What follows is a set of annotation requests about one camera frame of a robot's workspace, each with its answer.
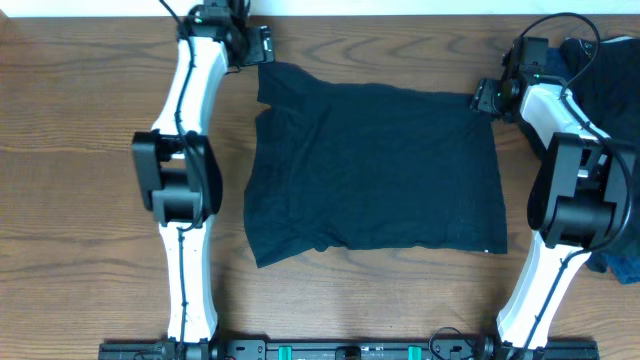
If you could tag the black garment pile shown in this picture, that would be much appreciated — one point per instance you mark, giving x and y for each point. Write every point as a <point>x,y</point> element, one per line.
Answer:
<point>609,95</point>

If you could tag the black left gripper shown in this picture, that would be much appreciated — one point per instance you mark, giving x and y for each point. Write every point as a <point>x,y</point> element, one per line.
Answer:
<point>261,45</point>

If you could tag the navy blue garment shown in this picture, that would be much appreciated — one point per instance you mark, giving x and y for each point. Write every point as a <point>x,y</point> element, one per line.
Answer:
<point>556,65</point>

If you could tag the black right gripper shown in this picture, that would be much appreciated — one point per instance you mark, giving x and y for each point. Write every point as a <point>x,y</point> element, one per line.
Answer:
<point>481,100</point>

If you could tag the black nike t-shirt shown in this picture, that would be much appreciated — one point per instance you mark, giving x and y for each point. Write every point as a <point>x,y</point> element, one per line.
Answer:
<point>369,166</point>

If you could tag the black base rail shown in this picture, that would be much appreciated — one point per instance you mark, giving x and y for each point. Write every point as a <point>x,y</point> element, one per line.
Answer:
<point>439,348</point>

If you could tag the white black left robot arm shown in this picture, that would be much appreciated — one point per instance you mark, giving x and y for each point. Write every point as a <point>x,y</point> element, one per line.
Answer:
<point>178,176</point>

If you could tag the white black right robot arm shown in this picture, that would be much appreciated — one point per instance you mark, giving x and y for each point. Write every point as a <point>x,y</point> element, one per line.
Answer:
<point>579,204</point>

